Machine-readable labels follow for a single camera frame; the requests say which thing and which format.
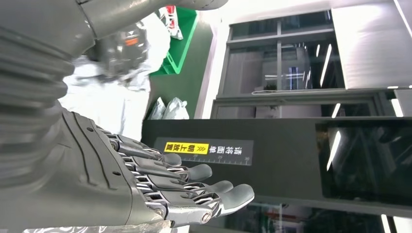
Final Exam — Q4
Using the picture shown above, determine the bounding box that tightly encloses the black inbound scanner machine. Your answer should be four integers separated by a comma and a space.
141, 117, 412, 219

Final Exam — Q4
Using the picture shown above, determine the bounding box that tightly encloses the green plastic crate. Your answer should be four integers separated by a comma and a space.
149, 6, 199, 77

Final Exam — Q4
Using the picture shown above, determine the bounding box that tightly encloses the flat white spare parcel bag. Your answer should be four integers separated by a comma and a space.
147, 97, 167, 120

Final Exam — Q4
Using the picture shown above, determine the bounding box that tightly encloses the large grey-white spare parcel bag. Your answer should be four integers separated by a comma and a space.
162, 97, 190, 120

